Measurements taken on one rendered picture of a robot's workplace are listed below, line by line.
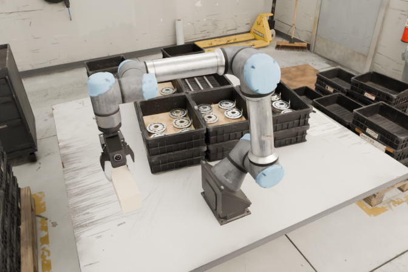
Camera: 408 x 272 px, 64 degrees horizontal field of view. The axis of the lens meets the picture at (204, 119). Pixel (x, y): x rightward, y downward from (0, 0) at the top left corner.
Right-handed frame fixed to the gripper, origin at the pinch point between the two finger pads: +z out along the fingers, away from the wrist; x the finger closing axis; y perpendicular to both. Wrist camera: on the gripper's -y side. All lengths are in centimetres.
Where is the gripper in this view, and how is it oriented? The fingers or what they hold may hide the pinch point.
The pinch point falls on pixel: (121, 176)
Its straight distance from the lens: 113.7
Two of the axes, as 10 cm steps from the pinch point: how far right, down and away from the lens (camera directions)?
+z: 0.2, 8.5, 5.3
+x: -9.0, 2.5, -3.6
